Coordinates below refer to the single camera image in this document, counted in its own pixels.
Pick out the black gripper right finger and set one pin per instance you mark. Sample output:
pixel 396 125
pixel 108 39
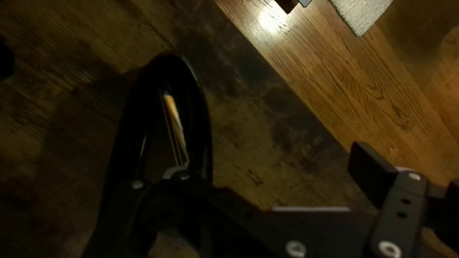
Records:
pixel 406 203

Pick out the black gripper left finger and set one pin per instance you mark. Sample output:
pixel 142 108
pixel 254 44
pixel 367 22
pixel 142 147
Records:
pixel 214 221

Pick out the white rug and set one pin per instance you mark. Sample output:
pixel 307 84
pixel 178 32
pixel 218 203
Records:
pixel 360 15

